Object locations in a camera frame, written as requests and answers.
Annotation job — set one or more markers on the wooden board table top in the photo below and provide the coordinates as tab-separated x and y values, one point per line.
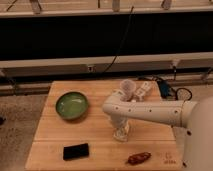
105	154

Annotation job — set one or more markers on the white sponge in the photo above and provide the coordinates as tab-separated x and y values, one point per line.
121	135

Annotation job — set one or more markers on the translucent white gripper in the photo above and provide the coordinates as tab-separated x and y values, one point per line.
121	124

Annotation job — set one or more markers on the blue black device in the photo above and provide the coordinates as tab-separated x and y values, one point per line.
164	89

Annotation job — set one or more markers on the black rectangular sponge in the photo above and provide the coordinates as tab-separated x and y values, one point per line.
76	151

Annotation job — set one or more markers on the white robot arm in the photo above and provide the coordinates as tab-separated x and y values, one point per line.
195	117

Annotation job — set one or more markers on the white plastic bottle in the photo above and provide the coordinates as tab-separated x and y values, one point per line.
143	90

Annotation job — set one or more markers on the brown sausage-shaped object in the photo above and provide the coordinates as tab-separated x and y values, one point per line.
138	158

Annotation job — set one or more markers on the green ceramic bowl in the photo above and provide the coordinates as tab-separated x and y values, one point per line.
71	105

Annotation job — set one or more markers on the clear plastic cup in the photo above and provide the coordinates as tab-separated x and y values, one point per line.
128	87

